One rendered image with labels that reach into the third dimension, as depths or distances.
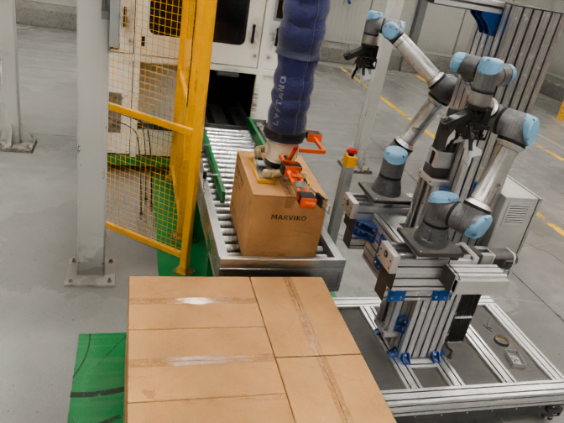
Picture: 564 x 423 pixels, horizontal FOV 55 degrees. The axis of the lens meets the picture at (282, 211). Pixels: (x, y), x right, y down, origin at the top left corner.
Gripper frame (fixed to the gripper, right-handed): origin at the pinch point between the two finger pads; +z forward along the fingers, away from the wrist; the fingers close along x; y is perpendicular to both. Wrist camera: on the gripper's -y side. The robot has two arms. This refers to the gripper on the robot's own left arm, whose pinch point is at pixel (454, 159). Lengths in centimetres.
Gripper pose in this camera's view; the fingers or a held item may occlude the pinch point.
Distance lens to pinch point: 201.6
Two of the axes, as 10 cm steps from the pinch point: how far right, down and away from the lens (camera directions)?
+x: -2.3, -4.7, 8.5
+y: 9.6, 0.4, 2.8
